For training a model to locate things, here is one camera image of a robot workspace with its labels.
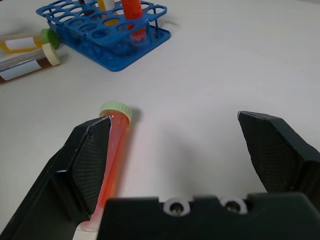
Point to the blue plastic test tube rack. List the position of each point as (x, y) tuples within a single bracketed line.
[(102, 35)]

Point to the yellow tube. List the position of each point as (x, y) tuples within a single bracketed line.
[(27, 42), (106, 7)]

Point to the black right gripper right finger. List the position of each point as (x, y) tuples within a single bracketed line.
[(277, 155)]

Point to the orange tube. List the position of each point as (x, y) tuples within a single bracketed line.
[(115, 150), (132, 17)]

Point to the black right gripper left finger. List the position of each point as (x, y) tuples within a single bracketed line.
[(75, 170)]

